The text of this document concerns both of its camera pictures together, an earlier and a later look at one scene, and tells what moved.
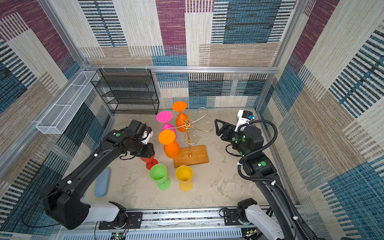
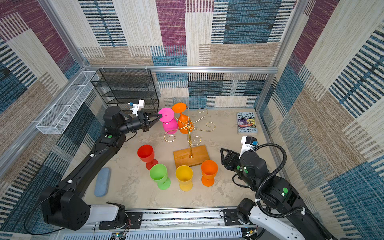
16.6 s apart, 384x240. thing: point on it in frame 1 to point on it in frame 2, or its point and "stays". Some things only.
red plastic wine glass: (150, 162) stays
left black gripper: (149, 153) to (145, 118)
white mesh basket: (59, 116) stays
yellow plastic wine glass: (184, 174) stays
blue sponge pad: (102, 183) stays
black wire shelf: (128, 91) stays
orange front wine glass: (171, 148) to (209, 170)
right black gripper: (227, 126) to (232, 156)
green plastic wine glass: (158, 172) stays
